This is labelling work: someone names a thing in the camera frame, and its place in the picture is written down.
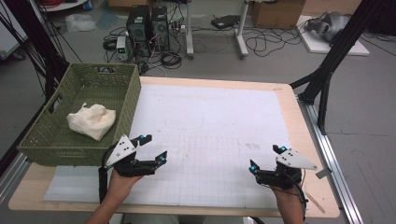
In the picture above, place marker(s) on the black computer tower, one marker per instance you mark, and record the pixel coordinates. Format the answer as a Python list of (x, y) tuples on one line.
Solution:
[(160, 28), (138, 28)]

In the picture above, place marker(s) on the black metal stand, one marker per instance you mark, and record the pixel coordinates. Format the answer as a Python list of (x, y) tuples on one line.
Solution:
[(40, 43), (336, 53)]

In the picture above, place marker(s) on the clear plastic bag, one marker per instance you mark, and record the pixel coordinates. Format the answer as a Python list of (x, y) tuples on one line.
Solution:
[(79, 22)]

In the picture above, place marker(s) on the cardboard box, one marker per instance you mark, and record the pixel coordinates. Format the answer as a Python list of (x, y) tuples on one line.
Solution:
[(277, 14), (127, 3)]

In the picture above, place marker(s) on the person's right hand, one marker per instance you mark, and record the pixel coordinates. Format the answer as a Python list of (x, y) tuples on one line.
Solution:
[(288, 195)]

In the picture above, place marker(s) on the white floor board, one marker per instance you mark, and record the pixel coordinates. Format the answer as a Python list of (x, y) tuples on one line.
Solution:
[(317, 46)]

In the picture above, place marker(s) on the grey headset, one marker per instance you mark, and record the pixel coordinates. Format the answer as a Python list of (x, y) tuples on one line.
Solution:
[(331, 25)]

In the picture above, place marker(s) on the blue floor sheet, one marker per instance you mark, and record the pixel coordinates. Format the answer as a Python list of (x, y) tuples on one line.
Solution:
[(107, 20)]

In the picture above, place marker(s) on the white foam mat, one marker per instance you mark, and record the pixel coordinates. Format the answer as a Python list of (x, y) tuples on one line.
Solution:
[(211, 118)]

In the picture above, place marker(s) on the white round table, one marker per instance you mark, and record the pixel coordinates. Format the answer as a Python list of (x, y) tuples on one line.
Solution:
[(65, 5)]

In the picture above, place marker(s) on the black flat device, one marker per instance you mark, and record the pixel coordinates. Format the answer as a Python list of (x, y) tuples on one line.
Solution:
[(224, 21)]

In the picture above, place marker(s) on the person's left hand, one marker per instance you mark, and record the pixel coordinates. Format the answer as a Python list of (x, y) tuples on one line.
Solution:
[(120, 186)]

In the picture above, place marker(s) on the wooden stick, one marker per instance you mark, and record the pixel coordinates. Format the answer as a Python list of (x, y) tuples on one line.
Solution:
[(314, 201)]

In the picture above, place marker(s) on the white desk leg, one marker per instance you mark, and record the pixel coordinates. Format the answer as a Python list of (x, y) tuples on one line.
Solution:
[(242, 31), (189, 31)]

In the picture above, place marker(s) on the cream printed cloth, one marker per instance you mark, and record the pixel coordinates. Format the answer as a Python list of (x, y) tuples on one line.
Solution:
[(91, 121)]

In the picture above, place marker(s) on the grey power supply unit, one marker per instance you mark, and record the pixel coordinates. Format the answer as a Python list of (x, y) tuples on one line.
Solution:
[(122, 48)]

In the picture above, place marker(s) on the aluminium rail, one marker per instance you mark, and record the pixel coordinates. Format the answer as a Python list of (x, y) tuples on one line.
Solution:
[(330, 149), (12, 177)]

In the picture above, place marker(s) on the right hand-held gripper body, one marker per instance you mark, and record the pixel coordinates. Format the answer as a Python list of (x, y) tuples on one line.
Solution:
[(292, 160)]

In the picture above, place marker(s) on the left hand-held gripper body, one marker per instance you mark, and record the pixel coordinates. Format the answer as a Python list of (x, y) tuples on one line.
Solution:
[(123, 149)]

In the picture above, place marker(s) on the grey tape piece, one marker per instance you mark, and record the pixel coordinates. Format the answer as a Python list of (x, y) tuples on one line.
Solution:
[(323, 173)]

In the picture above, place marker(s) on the white cabinet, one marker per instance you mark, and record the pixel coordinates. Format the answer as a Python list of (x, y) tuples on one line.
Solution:
[(9, 37)]

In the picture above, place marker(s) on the green woven basket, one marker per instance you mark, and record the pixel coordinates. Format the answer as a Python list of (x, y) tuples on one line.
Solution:
[(46, 143)]

